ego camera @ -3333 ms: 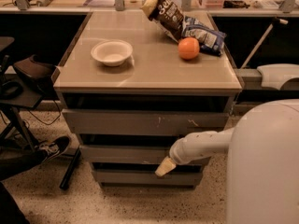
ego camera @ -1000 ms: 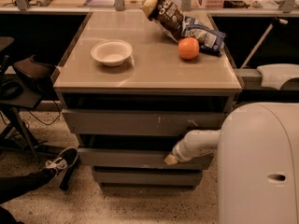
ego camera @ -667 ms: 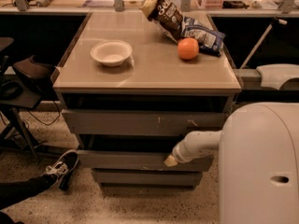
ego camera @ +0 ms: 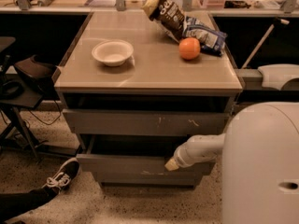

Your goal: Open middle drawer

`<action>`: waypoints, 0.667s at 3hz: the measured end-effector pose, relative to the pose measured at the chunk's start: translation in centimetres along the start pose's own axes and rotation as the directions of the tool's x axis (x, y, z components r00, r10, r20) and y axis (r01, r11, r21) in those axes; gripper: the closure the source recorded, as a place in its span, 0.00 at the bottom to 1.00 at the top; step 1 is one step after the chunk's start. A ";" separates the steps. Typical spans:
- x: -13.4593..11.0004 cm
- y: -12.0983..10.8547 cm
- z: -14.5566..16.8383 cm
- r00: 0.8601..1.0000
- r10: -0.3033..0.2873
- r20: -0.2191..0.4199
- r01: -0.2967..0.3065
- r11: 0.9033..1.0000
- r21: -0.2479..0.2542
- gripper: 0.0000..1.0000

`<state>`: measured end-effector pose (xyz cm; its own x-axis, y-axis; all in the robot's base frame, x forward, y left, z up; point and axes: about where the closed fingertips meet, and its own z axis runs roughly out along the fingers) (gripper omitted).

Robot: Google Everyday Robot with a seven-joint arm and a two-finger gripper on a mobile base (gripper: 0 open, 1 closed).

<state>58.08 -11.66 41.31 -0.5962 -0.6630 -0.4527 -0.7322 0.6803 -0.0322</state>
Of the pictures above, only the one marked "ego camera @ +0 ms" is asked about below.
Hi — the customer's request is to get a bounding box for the orange fruit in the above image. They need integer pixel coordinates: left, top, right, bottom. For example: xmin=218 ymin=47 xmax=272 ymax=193
xmin=178 ymin=37 xmax=200 ymax=60

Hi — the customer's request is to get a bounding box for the black trouser leg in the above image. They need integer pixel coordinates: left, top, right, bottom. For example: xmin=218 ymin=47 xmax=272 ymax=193
xmin=0 ymin=188 xmax=57 ymax=224

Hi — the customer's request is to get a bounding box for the white dustpan with handle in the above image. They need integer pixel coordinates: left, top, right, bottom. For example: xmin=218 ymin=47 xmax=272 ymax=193
xmin=241 ymin=18 xmax=299 ymax=91

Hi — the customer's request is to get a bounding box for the grey drawer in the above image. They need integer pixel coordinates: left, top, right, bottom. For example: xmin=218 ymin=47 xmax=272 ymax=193
xmin=77 ymin=134 xmax=215 ymax=187
xmin=64 ymin=109 xmax=229 ymax=136

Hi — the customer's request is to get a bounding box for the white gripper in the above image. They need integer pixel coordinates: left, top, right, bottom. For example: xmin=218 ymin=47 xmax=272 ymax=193
xmin=164 ymin=135 xmax=219 ymax=171

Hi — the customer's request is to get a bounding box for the brown snack bag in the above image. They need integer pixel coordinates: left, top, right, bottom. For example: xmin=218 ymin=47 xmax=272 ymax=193
xmin=142 ymin=0 xmax=185 ymax=42

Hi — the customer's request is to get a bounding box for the grey top drawer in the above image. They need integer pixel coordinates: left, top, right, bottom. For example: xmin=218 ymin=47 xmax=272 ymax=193
xmin=64 ymin=109 xmax=229 ymax=136

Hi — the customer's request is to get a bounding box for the black sneaker with white laces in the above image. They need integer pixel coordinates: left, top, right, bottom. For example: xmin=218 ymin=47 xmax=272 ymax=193
xmin=44 ymin=158 xmax=79 ymax=193

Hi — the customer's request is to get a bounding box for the grey drawer cabinet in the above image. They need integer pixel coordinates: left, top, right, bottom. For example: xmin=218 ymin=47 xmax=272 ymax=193
xmin=53 ymin=9 xmax=244 ymax=190

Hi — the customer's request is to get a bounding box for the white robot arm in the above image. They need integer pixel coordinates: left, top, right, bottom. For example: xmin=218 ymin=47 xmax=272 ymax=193
xmin=165 ymin=102 xmax=299 ymax=224

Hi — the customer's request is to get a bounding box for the black cable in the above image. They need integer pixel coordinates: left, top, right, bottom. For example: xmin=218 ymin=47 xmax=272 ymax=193
xmin=27 ymin=64 xmax=64 ymax=127

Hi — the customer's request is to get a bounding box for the black VR headset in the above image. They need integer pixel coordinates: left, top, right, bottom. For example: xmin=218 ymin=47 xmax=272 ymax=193
xmin=14 ymin=55 xmax=57 ymax=95

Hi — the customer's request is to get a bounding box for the white paper bowl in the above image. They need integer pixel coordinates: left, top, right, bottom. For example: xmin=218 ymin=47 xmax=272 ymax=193
xmin=92 ymin=40 xmax=134 ymax=67

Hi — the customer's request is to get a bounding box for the blue white snack bag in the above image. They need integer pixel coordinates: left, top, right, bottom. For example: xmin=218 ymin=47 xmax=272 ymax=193
xmin=182 ymin=16 xmax=227 ymax=56

